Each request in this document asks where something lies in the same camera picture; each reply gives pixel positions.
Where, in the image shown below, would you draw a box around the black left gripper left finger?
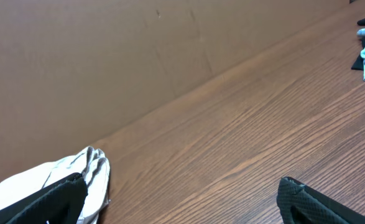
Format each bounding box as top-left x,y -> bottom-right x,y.
0,172 -> 88,224

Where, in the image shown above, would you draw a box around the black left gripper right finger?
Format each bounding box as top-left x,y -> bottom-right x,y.
276,177 -> 365,224

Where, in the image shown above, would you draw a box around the folded beige trousers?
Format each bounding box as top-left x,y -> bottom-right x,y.
0,146 -> 110,224

